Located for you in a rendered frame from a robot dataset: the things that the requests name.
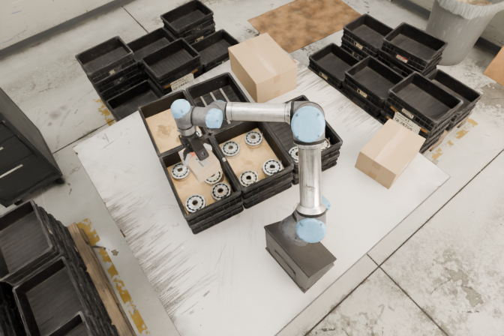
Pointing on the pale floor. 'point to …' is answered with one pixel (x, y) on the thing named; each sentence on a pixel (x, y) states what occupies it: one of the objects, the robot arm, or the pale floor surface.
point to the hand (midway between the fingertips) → (199, 159)
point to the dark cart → (22, 155)
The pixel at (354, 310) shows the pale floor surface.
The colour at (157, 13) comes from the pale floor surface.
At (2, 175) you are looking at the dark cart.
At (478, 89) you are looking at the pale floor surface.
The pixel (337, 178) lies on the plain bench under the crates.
